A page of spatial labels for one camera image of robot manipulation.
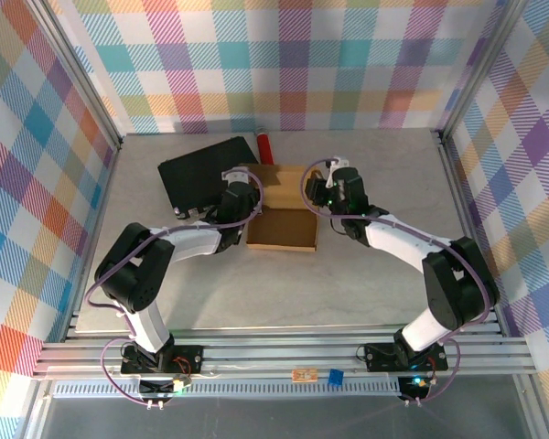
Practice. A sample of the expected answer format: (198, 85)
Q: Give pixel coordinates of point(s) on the small blue block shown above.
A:
(335, 377)

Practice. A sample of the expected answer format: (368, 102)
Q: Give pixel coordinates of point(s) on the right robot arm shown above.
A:
(453, 288)

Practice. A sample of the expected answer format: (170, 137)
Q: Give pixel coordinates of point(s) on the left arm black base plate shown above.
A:
(187, 359)

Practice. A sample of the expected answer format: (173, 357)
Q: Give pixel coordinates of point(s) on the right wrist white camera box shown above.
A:
(338, 163)

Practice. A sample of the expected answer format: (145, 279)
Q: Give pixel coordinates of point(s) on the brown cardboard box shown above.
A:
(283, 228)

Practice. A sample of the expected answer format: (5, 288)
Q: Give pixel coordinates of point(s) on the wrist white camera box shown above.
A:
(235, 175)
(338, 163)

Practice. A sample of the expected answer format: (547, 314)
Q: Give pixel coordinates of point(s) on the red microphone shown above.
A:
(265, 148)

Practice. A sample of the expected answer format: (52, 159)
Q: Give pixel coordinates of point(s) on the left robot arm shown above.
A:
(132, 274)

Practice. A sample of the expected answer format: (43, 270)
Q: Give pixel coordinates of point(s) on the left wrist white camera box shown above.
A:
(235, 175)

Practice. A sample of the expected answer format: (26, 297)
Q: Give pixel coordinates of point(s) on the small orange tag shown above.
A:
(304, 376)

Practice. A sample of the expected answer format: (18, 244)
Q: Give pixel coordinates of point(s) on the aluminium frame rails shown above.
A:
(279, 352)

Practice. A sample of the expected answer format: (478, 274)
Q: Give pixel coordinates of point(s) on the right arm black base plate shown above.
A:
(379, 356)

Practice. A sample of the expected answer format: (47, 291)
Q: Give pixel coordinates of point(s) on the aluminium side rail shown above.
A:
(462, 201)
(103, 201)

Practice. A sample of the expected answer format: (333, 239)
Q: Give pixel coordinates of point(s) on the aluminium corner post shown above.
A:
(73, 68)
(480, 68)

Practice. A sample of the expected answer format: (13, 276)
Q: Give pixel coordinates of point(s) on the black carrying case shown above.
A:
(196, 174)

